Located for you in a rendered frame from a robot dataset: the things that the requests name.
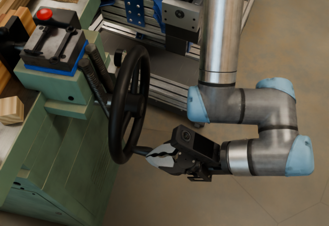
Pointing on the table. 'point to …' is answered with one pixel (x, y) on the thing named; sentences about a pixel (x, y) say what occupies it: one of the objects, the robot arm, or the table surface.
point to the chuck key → (38, 42)
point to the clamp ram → (12, 43)
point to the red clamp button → (44, 14)
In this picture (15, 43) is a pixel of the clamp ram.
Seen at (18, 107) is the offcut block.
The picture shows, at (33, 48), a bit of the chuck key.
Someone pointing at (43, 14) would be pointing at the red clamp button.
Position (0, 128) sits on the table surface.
